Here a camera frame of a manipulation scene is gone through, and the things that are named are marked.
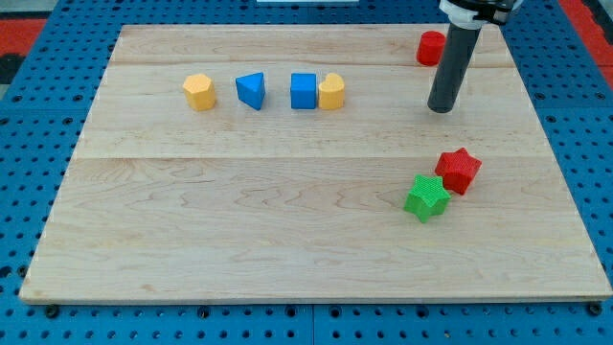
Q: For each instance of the yellow hexagon block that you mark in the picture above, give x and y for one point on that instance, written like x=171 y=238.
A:
x=199 y=91

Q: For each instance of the yellow heart block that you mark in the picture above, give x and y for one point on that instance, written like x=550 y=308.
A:
x=331 y=92

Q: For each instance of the green star block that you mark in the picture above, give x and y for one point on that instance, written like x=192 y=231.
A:
x=427 y=198

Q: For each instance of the red star block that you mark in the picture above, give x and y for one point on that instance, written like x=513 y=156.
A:
x=457 y=169

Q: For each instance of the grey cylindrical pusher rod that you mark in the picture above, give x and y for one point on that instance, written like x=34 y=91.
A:
x=457 y=53

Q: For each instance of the light wooden board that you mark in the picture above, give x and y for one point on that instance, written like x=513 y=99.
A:
x=165 y=205

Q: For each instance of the blue triangle block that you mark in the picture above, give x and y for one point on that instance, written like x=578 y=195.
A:
x=251 y=89

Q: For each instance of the red cylinder block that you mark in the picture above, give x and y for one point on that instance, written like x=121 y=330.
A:
x=430 y=48

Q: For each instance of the blue cube block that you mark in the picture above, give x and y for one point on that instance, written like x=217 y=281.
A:
x=303 y=91

